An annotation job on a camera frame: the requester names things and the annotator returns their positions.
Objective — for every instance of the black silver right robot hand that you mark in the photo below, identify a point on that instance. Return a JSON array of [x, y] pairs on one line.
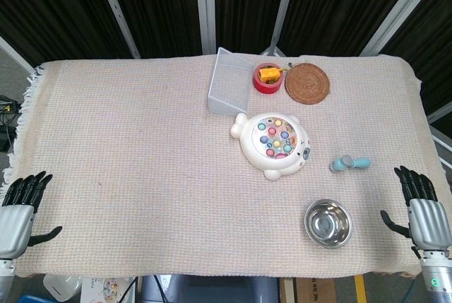
[[429, 223]]

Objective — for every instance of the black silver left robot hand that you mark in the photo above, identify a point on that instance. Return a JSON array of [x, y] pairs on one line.
[[14, 221]]

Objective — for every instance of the light blue toy hammer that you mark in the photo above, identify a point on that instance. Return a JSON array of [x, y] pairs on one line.
[[356, 162]]

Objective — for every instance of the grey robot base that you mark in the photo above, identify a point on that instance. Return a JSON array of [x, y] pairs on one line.
[[212, 290]]

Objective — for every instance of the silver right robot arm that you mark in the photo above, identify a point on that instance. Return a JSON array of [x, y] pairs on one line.
[[436, 278]]

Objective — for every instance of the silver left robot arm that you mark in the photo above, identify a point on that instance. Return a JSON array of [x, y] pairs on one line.
[[5, 278]]

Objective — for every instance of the white seal fishing toy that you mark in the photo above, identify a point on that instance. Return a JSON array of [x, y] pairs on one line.
[[261, 158]]

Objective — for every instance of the white plastic appliance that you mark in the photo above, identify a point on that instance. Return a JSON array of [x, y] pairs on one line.
[[61, 289]]

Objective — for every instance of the stainless steel bowl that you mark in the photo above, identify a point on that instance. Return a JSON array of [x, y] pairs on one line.
[[328, 223]]

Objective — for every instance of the colourful printed toy box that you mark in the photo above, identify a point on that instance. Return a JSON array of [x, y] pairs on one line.
[[106, 290]]

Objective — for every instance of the beige woven tablecloth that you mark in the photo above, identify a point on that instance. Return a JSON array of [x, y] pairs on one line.
[[141, 176]]

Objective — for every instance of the brown cardboard box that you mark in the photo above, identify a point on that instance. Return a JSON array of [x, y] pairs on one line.
[[310, 290]]

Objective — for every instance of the brown woven rattan coaster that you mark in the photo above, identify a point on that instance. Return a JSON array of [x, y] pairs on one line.
[[307, 84]]

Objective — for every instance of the red round tin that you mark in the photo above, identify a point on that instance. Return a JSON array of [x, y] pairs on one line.
[[263, 87]]

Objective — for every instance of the slanted aluminium frame post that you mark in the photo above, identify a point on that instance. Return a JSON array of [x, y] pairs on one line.
[[116, 10], [282, 10], [399, 10], [441, 112], [14, 54]]

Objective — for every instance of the wide upright aluminium frame post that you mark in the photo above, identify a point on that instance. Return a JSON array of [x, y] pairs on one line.
[[206, 6]]

